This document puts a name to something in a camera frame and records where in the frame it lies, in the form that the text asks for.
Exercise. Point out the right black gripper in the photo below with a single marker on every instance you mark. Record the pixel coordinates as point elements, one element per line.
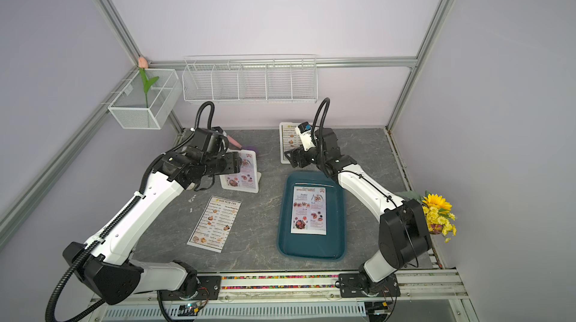
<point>293,157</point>

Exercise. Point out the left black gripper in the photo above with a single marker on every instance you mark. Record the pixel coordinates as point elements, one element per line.
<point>233,163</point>

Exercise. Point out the white menu holder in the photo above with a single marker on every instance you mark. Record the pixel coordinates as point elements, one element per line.
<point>283,160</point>
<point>243,173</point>

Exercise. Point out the restaurant special menu sheet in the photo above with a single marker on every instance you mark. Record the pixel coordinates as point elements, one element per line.
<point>243,171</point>

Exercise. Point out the Dim Sum Inn menu sheet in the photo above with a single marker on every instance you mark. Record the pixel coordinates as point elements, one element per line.
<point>213,228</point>

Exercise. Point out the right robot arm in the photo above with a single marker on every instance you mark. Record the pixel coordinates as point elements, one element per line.
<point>403,232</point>

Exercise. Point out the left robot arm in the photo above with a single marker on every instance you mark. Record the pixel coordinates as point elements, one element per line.
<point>103,263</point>

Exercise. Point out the pink purple toy trowel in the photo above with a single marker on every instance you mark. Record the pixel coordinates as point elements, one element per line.
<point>233,142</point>

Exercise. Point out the teal plastic tray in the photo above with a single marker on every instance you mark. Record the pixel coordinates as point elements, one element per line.
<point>329,247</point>

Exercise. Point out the pink artificial tulip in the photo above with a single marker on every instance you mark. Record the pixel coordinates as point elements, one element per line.
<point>147,82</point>

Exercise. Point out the yellow artificial flower bouquet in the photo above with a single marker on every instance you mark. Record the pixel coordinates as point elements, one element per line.
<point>437,211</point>

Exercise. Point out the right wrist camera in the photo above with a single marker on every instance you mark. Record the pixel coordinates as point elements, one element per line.
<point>303,130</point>

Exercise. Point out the white wire wall rack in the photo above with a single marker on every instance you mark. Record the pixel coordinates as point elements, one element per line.
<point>250,78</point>

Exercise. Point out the white mesh wall basket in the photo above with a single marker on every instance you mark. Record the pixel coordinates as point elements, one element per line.
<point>129,107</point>

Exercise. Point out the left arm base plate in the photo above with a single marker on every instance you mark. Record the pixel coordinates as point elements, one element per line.
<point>201,287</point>

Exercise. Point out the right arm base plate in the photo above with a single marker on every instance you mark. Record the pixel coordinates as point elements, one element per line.
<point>358,284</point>

